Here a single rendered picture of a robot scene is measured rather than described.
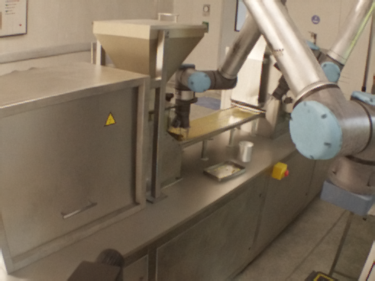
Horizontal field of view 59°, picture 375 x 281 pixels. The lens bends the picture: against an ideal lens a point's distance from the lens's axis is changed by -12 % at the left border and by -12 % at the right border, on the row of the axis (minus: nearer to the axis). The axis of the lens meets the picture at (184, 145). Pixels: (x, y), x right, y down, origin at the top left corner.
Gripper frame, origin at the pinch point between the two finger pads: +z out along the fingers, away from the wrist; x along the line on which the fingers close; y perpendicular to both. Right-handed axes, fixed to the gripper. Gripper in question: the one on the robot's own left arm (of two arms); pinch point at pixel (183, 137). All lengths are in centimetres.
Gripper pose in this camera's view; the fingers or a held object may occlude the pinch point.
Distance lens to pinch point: 187.3
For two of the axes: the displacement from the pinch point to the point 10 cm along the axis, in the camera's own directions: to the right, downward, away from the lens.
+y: -6.3, 2.5, -7.4
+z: -0.7, 9.3, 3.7
